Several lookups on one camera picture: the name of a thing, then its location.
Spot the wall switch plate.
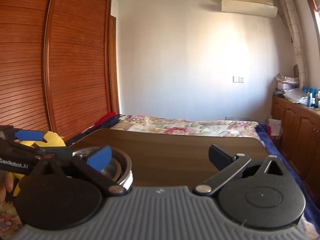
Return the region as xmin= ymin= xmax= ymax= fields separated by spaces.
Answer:
xmin=233 ymin=76 xmax=244 ymax=83

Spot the person left hand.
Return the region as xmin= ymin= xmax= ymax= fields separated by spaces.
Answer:
xmin=0 ymin=172 xmax=14 ymax=203

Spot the red cloth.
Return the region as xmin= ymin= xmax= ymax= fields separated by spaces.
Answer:
xmin=94 ymin=112 xmax=117 ymax=127

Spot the large steel bowl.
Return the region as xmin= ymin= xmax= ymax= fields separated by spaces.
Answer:
xmin=86 ymin=146 xmax=133 ymax=191

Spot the yellow plush toy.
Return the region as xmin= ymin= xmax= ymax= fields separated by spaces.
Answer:
xmin=9 ymin=131 xmax=66 ymax=197

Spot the wooden louvered wardrobe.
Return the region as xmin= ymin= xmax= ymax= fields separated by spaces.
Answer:
xmin=1 ymin=0 xmax=119 ymax=140

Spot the medium steel bowl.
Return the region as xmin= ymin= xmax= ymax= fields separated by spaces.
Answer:
xmin=73 ymin=147 xmax=123 ymax=181

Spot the white paper bag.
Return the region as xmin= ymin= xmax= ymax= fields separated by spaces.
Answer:
xmin=267 ymin=118 xmax=282 ymax=137

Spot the wall power strip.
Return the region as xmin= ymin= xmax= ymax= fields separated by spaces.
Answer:
xmin=225 ymin=116 xmax=252 ymax=121

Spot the floral bed quilt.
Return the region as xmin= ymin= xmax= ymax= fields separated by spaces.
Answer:
xmin=112 ymin=115 xmax=260 ymax=140

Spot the clear plastic bag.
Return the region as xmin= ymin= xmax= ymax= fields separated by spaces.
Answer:
xmin=283 ymin=88 xmax=308 ymax=105

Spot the blue blanket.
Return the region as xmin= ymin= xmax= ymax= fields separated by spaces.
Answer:
xmin=256 ymin=122 xmax=320 ymax=233

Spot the wall air conditioner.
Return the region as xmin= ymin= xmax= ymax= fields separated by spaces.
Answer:
xmin=221 ymin=0 xmax=278 ymax=18

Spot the wooden side cabinet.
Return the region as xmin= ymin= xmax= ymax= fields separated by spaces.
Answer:
xmin=271 ymin=96 xmax=319 ymax=203

